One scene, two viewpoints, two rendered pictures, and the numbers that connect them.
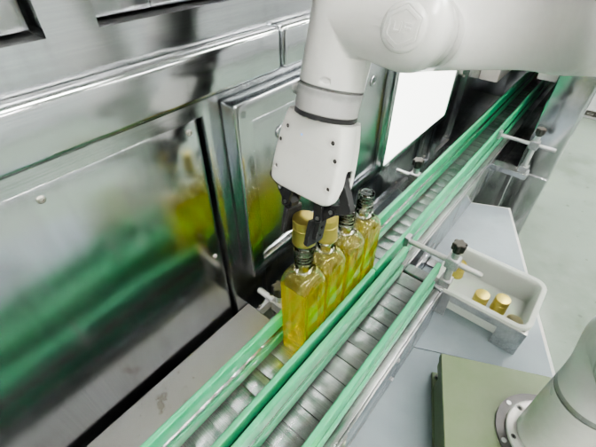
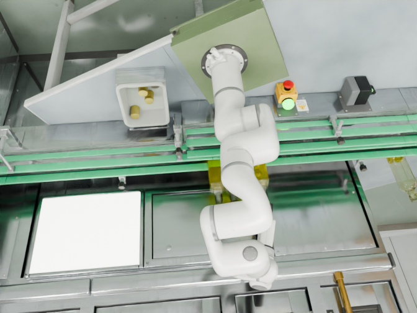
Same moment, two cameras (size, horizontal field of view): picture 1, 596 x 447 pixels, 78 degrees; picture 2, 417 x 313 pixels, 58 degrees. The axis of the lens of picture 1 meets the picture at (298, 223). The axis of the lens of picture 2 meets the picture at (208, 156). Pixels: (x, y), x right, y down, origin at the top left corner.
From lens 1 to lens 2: 120 cm
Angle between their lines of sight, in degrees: 43
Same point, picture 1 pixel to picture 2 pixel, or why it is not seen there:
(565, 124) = not seen: outside the picture
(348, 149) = (270, 237)
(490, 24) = not seen: hidden behind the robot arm
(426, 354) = (198, 94)
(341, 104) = (270, 252)
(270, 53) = not seen: hidden behind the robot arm
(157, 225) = (291, 224)
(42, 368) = (332, 198)
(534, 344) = (146, 59)
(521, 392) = (205, 76)
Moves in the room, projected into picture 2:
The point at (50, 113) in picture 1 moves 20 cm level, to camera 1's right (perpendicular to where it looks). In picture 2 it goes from (324, 268) to (300, 256)
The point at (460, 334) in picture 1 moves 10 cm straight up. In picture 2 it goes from (172, 87) to (174, 107)
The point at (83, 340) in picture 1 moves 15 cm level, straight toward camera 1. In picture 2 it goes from (320, 199) to (332, 180)
